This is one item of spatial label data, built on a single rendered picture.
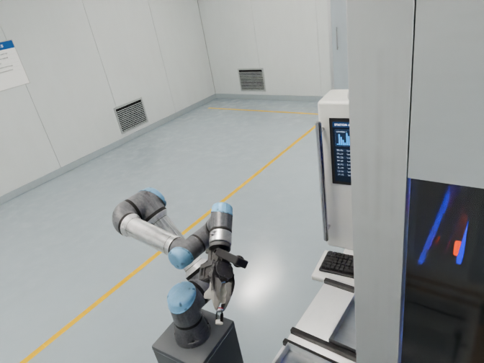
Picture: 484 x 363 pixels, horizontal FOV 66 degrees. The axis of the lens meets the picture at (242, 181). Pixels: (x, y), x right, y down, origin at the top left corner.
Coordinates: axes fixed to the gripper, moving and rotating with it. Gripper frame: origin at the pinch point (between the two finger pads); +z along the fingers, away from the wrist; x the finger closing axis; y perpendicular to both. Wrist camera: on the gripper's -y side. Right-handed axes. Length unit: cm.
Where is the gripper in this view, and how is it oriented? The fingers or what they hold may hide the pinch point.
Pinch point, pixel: (221, 305)
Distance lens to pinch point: 116.4
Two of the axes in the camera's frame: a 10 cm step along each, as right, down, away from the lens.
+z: -0.2, 8.1, -5.8
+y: -7.2, 3.9, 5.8
